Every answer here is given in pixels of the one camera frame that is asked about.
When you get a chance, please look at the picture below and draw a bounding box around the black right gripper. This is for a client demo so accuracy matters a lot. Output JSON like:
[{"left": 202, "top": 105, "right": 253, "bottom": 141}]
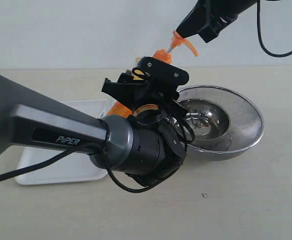
[{"left": 176, "top": 0, "right": 238, "bottom": 43}]

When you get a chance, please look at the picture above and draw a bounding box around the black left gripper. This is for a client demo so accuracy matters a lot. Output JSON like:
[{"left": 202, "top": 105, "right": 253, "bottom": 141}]
[{"left": 101, "top": 72, "right": 187, "bottom": 187}]

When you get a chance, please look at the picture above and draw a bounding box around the orange dish soap pump bottle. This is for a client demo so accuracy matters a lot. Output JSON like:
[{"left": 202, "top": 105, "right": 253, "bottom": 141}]
[{"left": 100, "top": 30, "right": 199, "bottom": 118}]

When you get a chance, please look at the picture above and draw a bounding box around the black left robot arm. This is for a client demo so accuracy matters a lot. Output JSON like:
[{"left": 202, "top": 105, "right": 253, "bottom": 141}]
[{"left": 0, "top": 62, "right": 189, "bottom": 193}]

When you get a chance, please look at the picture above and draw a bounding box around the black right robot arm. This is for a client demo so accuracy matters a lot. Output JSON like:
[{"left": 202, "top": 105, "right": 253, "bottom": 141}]
[{"left": 176, "top": 0, "right": 256, "bottom": 43}]

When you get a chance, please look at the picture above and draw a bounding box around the small stainless steel bowl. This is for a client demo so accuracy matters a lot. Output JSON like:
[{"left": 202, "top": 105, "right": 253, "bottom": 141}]
[{"left": 179, "top": 98, "right": 231, "bottom": 151}]

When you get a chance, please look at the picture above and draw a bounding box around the steel mesh colander basket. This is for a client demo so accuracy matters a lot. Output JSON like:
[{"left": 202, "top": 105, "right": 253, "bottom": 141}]
[{"left": 177, "top": 85, "right": 264, "bottom": 161}]

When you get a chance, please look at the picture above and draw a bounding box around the white rectangular plastic tray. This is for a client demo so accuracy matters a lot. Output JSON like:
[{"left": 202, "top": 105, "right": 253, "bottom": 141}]
[{"left": 15, "top": 99, "right": 107, "bottom": 185}]

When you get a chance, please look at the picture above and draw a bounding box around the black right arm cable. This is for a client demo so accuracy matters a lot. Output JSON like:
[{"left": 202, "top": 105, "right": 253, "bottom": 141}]
[{"left": 256, "top": 0, "right": 292, "bottom": 57}]

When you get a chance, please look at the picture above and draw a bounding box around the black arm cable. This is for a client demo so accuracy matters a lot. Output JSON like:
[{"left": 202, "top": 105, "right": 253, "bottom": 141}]
[
  {"left": 0, "top": 112, "right": 195, "bottom": 193},
  {"left": 256, "top": 0, "right": 292, "bottom": 57}
]

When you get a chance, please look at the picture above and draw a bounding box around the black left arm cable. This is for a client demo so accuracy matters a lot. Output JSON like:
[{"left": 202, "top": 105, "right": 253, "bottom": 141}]
[{"left": 0, "top": 112, "right": 195, "bottom": 193}]

